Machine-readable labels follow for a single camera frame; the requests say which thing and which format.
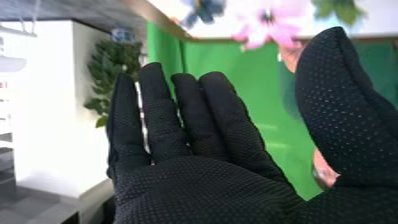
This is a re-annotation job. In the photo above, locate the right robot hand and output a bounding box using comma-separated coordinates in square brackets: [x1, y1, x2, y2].
[104, 26, 398, 224]

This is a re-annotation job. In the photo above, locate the person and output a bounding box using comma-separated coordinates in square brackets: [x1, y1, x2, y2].
[275, 41, 398, 192]

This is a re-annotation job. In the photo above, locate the white cabinet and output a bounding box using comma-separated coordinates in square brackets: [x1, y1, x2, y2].
[0, 19, 149, 201]

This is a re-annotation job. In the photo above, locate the green leafy plant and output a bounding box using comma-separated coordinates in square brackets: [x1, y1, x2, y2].
[81, 39, 147, 130]

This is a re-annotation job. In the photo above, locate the pink flower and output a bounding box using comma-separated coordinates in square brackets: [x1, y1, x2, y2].
[228, 0, 314, 52]

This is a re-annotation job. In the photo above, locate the green sprig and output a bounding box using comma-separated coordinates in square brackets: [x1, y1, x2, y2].
[308, 0, 369, 27]

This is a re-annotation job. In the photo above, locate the white sheet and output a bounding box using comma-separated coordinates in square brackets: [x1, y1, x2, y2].
[145, 0, 398, 40]

